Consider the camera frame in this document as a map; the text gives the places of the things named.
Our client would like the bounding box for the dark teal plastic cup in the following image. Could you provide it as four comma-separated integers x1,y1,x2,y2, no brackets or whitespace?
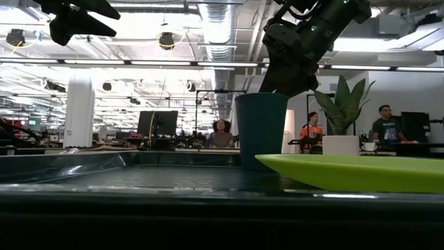
234,92,290,172

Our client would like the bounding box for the black hanging ceiling device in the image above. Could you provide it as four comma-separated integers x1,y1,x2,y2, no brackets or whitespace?
158,31,176,51
6,28,26,47

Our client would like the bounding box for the lime green plate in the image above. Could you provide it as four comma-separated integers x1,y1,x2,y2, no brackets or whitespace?
255,153,444,194

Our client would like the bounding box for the long ceiling light strip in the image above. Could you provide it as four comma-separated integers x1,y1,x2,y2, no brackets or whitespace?
0,58,444,72

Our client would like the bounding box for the white square pillar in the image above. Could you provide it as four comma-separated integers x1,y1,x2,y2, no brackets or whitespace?
63,68,96,149

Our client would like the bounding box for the black computer monitor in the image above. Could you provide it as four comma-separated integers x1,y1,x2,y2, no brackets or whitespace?
137,110,179,137
400,111,432,144

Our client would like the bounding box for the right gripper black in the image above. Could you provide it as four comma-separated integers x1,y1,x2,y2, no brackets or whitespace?
259,13,343,99

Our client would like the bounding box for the snake plant in white pot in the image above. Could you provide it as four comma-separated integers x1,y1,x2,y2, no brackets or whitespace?
314,75,377,157

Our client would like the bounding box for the dark green plastic tray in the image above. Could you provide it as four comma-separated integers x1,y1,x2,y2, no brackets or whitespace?
0,149,444,250

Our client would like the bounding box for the silver ventilation duct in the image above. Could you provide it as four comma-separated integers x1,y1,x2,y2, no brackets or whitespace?
197,0,240,119

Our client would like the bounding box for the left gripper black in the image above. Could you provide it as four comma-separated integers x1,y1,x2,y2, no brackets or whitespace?
33,0,121,46

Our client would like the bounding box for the black background rig frame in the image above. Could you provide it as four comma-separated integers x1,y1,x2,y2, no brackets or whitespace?
195,89,248,151

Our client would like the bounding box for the person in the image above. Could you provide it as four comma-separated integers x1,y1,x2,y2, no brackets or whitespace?
372,104,419,145
207,119,236,149
298,111,324,154

